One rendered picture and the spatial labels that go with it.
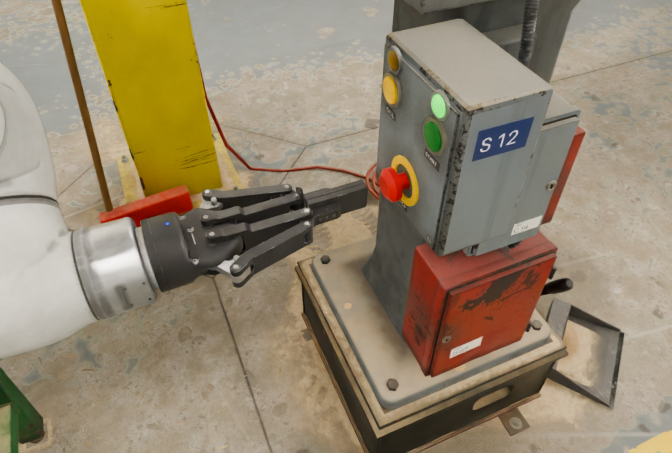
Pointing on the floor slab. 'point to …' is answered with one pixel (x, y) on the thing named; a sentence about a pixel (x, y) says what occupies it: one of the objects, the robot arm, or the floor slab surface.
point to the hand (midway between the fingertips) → (336, 201)
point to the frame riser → (386, 438)
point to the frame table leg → (28, 419)
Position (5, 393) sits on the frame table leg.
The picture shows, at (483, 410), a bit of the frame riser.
